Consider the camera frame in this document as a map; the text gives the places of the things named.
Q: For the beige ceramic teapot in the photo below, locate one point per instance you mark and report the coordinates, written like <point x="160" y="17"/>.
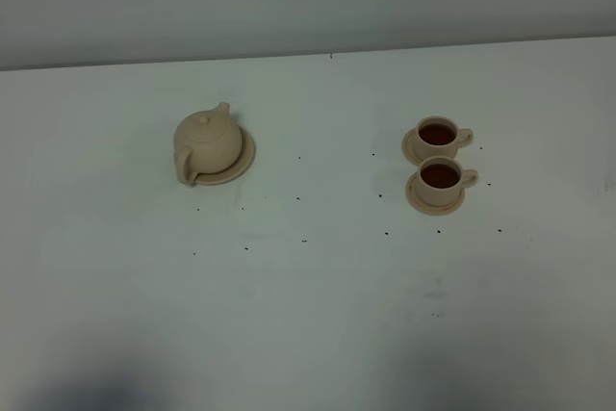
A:
<point x="206" y="145"/>

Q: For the beige teapot saucer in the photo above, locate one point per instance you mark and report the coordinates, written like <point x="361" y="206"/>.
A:
<point x="240" y="167"/>

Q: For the near beige cup saucer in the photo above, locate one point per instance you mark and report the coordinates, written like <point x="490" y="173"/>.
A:
<point x="428" y="209"/>

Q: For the beige cup saucer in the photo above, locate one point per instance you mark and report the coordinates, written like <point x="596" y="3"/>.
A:
<point x="428" y="209"/>
<point x="409" y="148"/>

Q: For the far beige cup saucer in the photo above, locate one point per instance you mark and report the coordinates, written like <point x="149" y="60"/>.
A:
<point x="409" y="148"/>

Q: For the near beige teacup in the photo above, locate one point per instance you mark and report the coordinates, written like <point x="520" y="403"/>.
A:
<point x="441" y="179"/>

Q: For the beige teacup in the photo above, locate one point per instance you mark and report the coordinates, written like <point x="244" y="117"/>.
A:
<point x="441" y="179"/>
<point x="440" y="136"/>

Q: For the far beige teacup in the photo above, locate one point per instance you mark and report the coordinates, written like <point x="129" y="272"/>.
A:
<point x="440" y="136"/>

